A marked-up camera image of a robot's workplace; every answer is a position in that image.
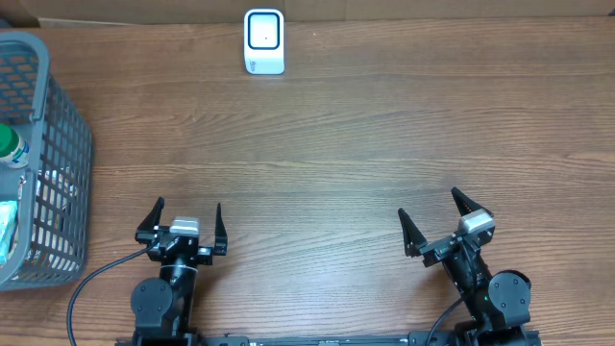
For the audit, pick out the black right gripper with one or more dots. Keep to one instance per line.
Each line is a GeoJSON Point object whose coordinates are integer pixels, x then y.
{"type": "Point", "coordinates": [438, 250]}

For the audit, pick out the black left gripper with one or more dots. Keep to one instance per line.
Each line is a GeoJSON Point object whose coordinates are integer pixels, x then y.
{"type": "Point", "coordinates": [147, 231]}

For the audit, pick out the teal tissue pack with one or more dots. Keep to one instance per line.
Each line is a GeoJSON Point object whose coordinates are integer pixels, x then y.
{"type": "Point", "coordinates": [9, 212]}

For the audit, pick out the green lid jar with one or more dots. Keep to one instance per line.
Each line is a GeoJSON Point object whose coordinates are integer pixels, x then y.
{"type": "Point", "coordinates": [15, 149]}

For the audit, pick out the brown bread bag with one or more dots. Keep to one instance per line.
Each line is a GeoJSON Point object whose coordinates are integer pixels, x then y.
{"type": "Point", "coordinates": [52, 231]}

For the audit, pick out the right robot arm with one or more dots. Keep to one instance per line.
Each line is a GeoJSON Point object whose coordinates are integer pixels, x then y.
{"type": "Point", "coordinates": [492, 309]}

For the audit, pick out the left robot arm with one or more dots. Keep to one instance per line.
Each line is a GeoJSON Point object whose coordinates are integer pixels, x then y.
{"type": "Point", "coordinates": [162, 305]}

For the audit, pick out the white barcode scanner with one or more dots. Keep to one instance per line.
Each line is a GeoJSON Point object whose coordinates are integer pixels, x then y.
{"type": "Point", "coordinates": [263, 41]}

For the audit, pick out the grey plastic mesh basket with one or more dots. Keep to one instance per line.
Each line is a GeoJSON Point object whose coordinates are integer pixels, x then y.
{"type": "Point", "coordinates": [35, 106]}

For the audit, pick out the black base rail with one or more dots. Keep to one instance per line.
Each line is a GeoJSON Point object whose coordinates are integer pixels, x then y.
{"type": "Point", "coordinates": [411, 339]}

